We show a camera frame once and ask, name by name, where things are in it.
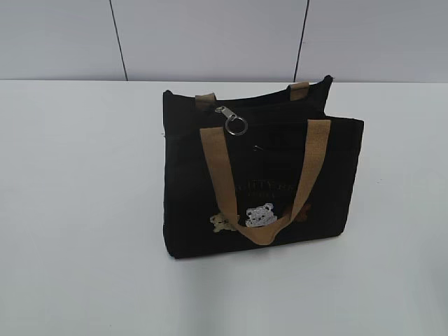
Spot black tote bag tan handles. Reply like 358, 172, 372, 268
163, 76, 364, 259

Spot silver zipper pull key ring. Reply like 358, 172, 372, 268
213, 105, 246, 135

